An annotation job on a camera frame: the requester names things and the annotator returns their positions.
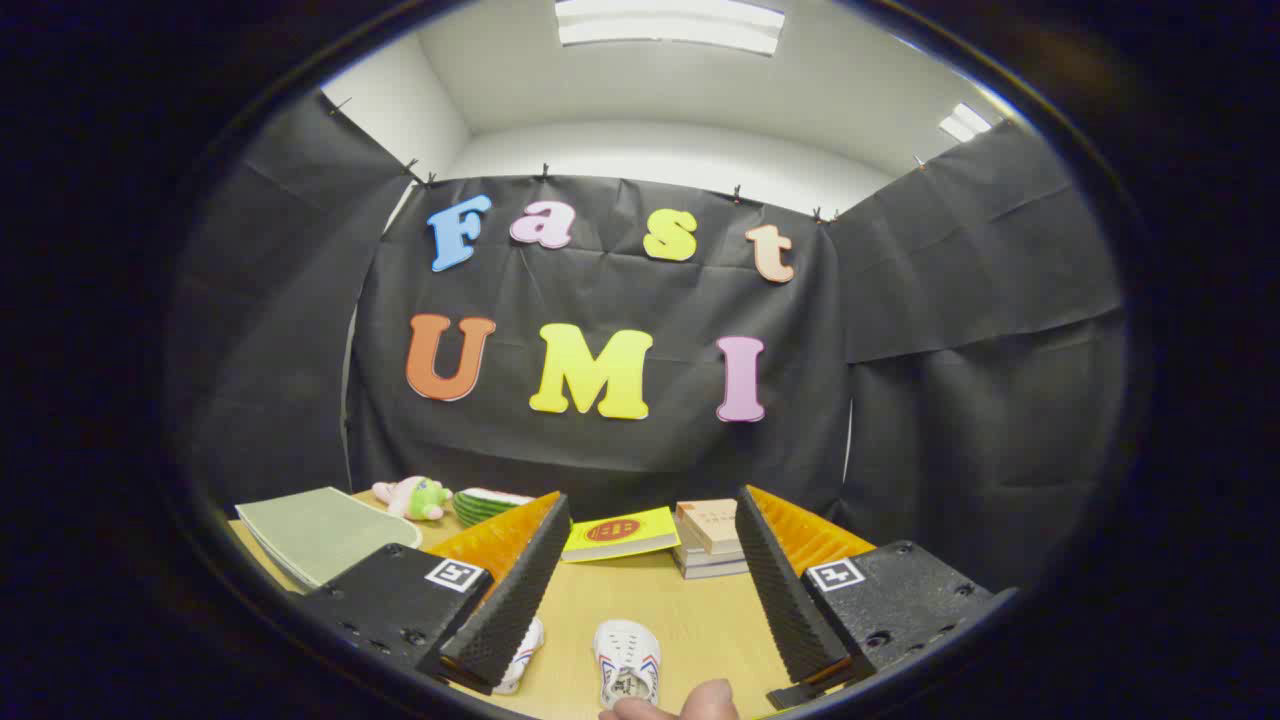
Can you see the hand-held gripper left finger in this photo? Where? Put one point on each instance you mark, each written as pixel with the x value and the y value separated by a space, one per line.
pixel 510 610

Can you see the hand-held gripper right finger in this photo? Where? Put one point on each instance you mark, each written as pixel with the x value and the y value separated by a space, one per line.
pixel 785 600

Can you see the white canvas shoe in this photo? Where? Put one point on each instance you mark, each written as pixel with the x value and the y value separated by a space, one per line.
pixel 525 655
pixel 627 655

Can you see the cream fabric storage box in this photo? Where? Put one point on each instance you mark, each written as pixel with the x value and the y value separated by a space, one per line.
pixel 320 535

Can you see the beige book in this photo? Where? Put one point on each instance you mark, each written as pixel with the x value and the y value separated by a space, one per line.
pixel 712 525

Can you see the watermelon slice plush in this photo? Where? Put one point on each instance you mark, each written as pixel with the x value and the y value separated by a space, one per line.
pixel 485 505

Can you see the yellow book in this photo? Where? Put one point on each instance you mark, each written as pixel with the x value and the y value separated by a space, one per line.
pixel 620 533

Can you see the pink and green plush toy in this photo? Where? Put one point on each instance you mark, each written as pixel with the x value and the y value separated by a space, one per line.
pixel 418 497

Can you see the black backdrop cloth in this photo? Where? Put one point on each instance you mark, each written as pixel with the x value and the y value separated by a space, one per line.
pixel 600 440

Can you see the small ceiling light panel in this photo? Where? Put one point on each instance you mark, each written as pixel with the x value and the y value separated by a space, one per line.
pixel 965 122

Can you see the long ceiling light panel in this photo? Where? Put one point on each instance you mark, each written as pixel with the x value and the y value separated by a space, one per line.
pixel 670 25

